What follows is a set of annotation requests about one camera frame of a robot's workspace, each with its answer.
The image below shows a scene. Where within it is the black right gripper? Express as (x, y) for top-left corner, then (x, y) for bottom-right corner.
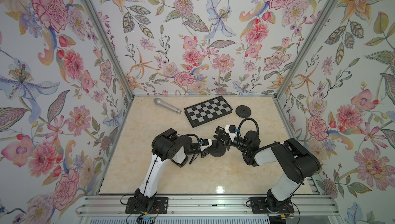
(215, 132), (251, 154)

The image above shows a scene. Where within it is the black round stand base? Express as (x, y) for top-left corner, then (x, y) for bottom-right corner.
(208, 140), (226, 157)

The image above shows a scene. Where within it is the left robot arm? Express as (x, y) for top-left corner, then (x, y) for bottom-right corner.
(134, 128), (213, 206)

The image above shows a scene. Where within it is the silver handheld microphone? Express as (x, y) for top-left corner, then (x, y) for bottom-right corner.
(154, 98), (182, 114)

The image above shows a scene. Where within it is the black round disc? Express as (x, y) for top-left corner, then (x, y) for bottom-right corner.
(235, 105), (252, 118)

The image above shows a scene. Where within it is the black white chessboard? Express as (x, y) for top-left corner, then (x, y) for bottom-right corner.
(184, 96), (233, 128)

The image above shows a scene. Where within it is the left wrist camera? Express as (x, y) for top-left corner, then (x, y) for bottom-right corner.
(200, 139), (213, 147)

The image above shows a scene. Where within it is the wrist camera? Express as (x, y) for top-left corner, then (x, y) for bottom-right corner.
(200, 139), (213, 147)
(225, 125), (239, 142)

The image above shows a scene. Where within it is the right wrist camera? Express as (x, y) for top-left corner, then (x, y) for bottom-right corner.
(225, 125), (239, 142)

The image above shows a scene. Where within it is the left black corrugated cable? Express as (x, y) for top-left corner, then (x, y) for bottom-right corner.
(181, 133), (203, 164)

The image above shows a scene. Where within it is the black corrugated cable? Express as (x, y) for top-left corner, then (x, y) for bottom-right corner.
(181, 133), (203, 164)
(237, 117), (260, 151)

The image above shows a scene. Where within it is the right black corrugated cable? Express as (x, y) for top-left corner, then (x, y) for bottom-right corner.
(237, 117), (260, 151)

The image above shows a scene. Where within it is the aluminium front rail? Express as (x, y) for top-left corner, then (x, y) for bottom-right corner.
(77, 195), (343, 224)

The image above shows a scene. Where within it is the right aluminium corner post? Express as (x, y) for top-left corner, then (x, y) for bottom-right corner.
(274, 0), (338, 101)

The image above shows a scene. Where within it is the aluminium corner post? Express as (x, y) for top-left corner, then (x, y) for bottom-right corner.
(81, 0), (134, 101)
(274, 0), (338, 101)

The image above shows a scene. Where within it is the left aluminium corner post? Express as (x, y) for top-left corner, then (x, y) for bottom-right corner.
(81, 0), (134, 101)

